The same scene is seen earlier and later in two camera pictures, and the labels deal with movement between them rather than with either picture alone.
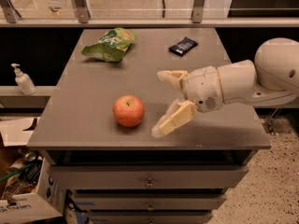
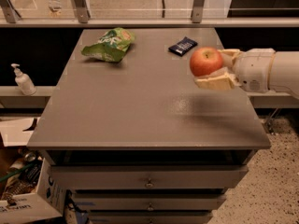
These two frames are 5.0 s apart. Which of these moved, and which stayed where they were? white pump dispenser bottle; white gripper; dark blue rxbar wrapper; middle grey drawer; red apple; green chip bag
Moved: red apple; white gripper
Stayed: white pump dispenser bottle; dark blue rxbar wrapper; middle grey drawer; green chip bag
